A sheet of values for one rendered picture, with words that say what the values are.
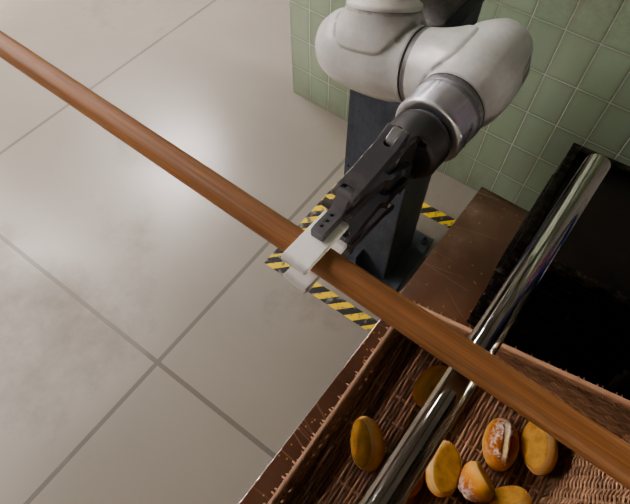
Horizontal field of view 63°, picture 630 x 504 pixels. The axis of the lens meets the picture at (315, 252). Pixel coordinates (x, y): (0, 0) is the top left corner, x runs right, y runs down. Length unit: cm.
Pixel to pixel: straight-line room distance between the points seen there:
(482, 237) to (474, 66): 73
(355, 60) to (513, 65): 20
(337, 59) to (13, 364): 156
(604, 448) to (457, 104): 36
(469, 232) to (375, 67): 70
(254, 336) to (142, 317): 40
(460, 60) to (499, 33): 7
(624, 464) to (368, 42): 53
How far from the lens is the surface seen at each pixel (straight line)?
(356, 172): 50
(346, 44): 73
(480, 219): 135
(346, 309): 181
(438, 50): 68
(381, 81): 71
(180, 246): 199
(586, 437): 48
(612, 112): 177
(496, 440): 107
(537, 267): 58
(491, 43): 68
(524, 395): 47
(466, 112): 61
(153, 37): 291
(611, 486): 102
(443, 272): 124
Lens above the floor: 163
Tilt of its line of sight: 58 degrees down
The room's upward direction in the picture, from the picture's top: straight up
